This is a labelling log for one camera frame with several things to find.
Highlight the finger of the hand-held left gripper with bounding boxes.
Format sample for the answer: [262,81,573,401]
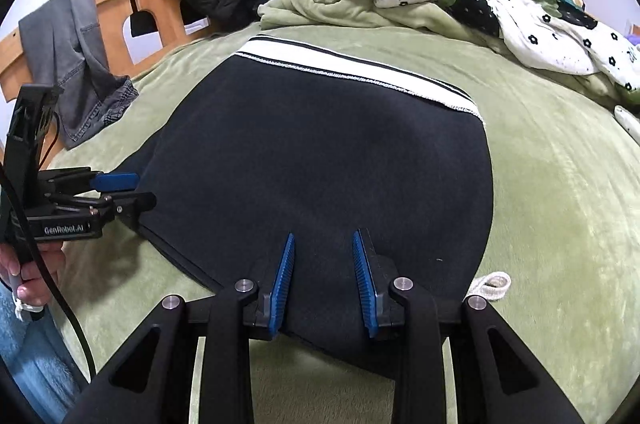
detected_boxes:
[52,191,157,229]
[42,167,142,196]

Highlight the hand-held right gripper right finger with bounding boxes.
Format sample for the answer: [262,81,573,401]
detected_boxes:
[351,229,586,424]

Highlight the white drawstring loop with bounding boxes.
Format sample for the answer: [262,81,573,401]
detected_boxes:
[469,272,513,302]

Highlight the person's left hand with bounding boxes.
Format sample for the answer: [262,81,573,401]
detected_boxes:
[0,240,63,309]

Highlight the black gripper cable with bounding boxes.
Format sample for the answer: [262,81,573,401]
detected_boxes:
[0,161,98,385]

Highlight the grey jeans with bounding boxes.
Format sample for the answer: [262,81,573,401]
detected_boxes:
[18,0,140,150]

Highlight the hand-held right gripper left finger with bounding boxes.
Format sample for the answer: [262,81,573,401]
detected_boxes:
[62,233,297,424]

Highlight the black pants with white stripes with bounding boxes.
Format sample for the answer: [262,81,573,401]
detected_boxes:
[120,33,496,365]

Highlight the white flower-print quilt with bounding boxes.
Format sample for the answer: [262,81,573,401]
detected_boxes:
[300,0,640,92]

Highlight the green fleece blanket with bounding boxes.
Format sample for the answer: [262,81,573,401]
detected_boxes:
[50,0,640,424]

